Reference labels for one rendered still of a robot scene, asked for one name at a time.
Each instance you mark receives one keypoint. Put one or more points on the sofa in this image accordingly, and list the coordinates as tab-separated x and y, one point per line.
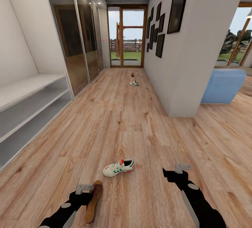
223	86

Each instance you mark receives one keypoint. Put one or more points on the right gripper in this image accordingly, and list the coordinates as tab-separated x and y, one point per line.
172	176

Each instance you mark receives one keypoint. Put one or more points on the sandal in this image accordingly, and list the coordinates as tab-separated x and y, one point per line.
91	207

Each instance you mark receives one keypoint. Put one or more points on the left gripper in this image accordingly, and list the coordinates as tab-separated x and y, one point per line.
83	198

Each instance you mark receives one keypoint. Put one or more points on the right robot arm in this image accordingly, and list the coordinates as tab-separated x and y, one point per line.
203	215

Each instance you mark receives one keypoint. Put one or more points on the gym shoe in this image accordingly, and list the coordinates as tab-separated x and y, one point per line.
121	166
135	83

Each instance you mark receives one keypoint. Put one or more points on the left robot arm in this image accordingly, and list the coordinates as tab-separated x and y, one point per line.
65	216

